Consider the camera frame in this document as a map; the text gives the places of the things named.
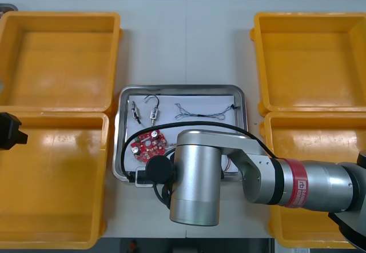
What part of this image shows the yellow-orange plastic bin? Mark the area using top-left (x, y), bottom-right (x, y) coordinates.
top-left (0, 111), bottom-right (111, 250)
top-left (249, 11), bottom-right (366, 114)
top-left (0, 11), bottom-right (124, 114)
top-left (260, 111), bottom-right (366, 250)

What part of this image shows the small metal solenoid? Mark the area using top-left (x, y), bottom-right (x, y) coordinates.
top-left (130, 101), bottom-right (141, 125)
top-left (144, 94), bottom-right (161, 127)

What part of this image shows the small steel dish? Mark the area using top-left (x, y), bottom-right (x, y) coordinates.
top-left (0, 3), bottom-right (19, 13)

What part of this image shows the round red circuit board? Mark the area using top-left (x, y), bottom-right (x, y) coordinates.
top-left (130, 130), bottom-right (168, 162)

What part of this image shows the red black green-yellow wire harness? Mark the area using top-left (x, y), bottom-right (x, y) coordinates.
top-left (222, 157), bottom-right (234, 176)

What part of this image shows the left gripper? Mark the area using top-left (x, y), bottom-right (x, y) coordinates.
top-left (0, 113), bottom-right (29, 151)

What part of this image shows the steel tray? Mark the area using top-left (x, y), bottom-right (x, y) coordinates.
top-left (111, 84), bottom-right (248, 184)

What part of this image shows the blue-white wire harness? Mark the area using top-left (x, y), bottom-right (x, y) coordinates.
top-left (174, 102), bottom-right (240, 121)

